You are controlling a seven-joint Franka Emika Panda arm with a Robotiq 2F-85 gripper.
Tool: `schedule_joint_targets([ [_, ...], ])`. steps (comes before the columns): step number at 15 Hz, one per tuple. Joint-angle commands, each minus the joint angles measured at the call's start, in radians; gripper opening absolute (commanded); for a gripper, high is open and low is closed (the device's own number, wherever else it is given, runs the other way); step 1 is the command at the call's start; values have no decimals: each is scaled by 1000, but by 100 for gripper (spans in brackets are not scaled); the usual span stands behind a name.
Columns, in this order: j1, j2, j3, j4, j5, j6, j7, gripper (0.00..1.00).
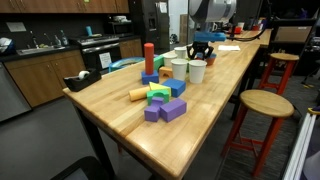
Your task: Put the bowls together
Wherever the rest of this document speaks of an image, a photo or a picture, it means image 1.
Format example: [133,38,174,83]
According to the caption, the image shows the blue foam cube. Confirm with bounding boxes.
[161,78,187,99]

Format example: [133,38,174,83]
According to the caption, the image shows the red stool wooden seat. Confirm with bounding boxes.
[258,52,301,96]
[220,89,296,178]

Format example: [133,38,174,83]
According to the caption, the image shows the wooden upper cabinets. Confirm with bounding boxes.
[0,0,130,15]

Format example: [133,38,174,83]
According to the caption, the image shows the tan foam cylinder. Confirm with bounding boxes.
[128,85,152,103]

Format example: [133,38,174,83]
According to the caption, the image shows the yellow foam triangle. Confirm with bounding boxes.
[148,81,172,98]

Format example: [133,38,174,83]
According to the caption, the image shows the black framed board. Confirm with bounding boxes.
[270,18,318,45]

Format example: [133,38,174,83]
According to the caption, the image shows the steel kitchen sink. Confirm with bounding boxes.
[16,44,66,57]

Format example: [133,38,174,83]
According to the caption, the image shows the purple rectangular foam block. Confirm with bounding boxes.
[159,97,188,124]

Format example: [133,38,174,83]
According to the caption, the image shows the long green foam block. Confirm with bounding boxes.
[153,54,166,72]

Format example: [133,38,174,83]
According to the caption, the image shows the light blue plastic chair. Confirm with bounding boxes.
[108,56,148,74]

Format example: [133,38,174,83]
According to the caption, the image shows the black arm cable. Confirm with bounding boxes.
[225,18,272,43]

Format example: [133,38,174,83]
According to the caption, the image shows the purple notched foam block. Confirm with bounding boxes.
[143,96,165,123]

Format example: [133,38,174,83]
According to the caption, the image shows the stainless dishwasher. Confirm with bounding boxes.
[0,61,33,123]

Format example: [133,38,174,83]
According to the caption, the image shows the orange foam arch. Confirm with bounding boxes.
[158,65,175,80]

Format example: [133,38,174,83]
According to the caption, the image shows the white paper napkin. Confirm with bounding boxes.
[217,44,242,52]

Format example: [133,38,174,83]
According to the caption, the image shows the wooden lower cabinet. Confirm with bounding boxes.
[4,49,87,109]
[119,38,145,60]

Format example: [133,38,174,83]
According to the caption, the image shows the stainless microwave oven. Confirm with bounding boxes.
[108,20,133,35]

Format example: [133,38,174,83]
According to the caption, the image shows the white paper sign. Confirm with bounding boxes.
[98,52,113,70]

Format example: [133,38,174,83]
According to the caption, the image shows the translucent plastic cup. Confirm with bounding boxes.
[163,53,179,68]

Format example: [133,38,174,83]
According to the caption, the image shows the stainless kitchen stove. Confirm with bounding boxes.
[77,34,123,72]

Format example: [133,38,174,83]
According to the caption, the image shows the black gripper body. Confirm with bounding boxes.
[191,40,212,48]

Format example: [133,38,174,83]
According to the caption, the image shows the red foam cylinder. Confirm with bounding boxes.
[143,42,156,76]

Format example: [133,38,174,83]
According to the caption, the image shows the black tape dispenser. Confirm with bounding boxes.
[63,68,103,93]

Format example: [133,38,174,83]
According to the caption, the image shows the blue plastic bowl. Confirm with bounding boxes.
[195,51,218,60]

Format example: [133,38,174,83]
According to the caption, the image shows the small blue foam block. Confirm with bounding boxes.
[140,69,160,86]

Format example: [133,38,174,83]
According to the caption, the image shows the green foam arch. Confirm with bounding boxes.
[146,89,171,107]

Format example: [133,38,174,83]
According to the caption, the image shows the black refrigerator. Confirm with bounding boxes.
[128,0,171,55]

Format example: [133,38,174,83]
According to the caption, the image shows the white tape roll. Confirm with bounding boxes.
[78,70,91,81]

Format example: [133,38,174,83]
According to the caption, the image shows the white wall plate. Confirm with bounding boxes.
[5,21,27,33]

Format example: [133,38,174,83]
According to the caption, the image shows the black metal table frame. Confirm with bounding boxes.
[74,46,268,180]

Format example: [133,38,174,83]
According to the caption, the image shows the orange plastic bowl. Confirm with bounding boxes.
[204,57,217,67]

